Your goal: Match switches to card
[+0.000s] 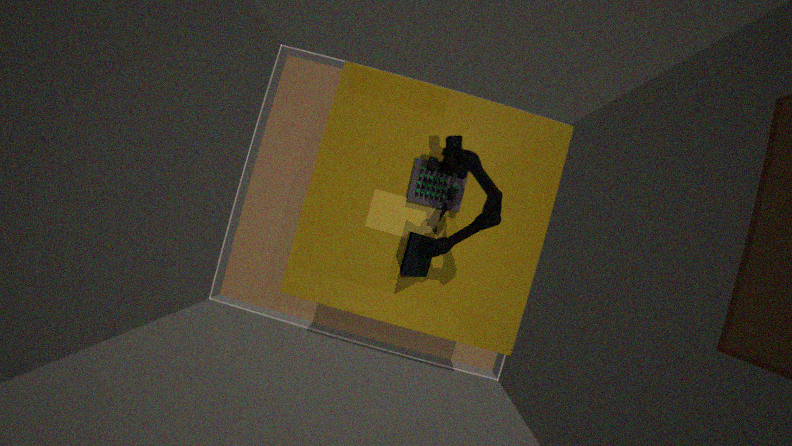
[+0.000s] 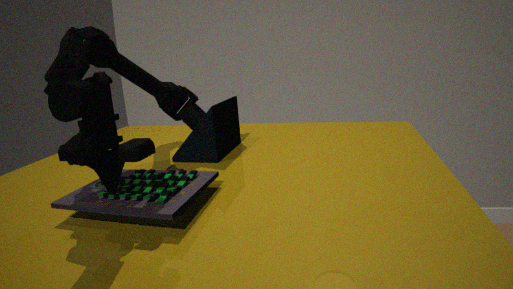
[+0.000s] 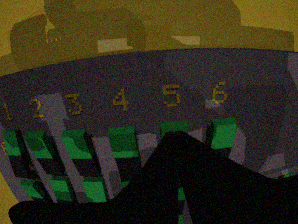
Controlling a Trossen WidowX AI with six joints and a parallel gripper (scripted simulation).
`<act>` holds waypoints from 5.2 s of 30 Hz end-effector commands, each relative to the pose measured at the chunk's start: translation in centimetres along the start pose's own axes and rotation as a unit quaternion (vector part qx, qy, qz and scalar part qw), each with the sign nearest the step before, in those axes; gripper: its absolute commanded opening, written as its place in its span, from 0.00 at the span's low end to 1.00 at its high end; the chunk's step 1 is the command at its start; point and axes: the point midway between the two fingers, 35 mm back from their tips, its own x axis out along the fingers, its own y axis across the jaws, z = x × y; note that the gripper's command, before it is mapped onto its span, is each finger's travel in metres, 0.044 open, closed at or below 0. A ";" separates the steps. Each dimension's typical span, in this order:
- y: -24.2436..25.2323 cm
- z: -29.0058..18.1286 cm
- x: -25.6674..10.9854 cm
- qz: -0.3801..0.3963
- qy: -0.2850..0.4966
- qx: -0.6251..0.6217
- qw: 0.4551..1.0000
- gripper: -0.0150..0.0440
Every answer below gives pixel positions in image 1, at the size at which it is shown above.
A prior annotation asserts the grey switch panel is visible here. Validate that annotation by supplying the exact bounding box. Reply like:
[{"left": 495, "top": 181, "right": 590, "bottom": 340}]
[{"left": 407, "top": 158, "right": 469, "bottom": 213}]

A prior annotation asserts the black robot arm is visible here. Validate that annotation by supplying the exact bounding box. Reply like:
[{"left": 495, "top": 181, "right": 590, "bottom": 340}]
[{"left": 415, "top": 135, "right": 503, "bottom": 259}]

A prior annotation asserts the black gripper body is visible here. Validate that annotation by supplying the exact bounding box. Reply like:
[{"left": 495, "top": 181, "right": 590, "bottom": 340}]
[{"left": 426, "top": 156, "right": 468, "bottom": 179}]

